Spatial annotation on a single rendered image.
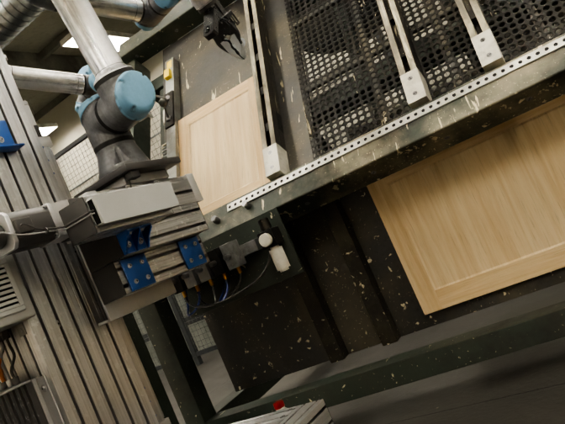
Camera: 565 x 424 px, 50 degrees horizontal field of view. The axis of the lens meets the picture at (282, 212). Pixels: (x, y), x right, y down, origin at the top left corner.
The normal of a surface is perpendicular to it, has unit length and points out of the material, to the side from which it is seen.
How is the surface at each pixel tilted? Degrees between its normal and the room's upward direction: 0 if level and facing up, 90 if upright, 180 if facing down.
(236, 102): 57
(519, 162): 90
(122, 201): 90
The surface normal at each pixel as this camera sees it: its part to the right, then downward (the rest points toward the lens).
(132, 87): 0.70, -0.21
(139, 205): 0.78, -0.37
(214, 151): -0.56, -0.39
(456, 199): -0.40, 0.12
